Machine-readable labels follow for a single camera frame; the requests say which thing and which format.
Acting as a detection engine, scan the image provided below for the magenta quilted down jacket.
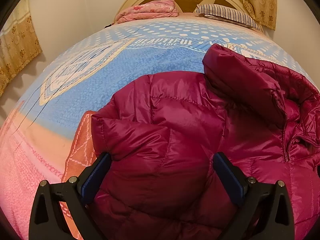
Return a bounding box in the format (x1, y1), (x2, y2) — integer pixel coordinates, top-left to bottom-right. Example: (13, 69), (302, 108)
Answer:
(89, 44), (319, 239)

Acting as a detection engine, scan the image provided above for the blue pink printed bedspread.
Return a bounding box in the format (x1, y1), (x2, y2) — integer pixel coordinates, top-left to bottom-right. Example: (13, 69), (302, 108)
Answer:
(1, 14), (305, 239)

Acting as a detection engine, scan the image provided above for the beige patterned left curtain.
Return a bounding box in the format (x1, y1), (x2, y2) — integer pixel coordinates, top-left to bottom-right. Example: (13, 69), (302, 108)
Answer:
(0, 0), (42, 94)

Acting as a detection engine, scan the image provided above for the striped pillow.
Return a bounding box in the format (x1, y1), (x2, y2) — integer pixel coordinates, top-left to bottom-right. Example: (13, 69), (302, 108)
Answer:
(194, 4), (263, 33)

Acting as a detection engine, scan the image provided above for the pink folded blanket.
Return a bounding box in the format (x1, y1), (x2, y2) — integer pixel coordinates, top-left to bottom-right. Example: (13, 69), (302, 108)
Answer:
(114, 0), (179, 24)

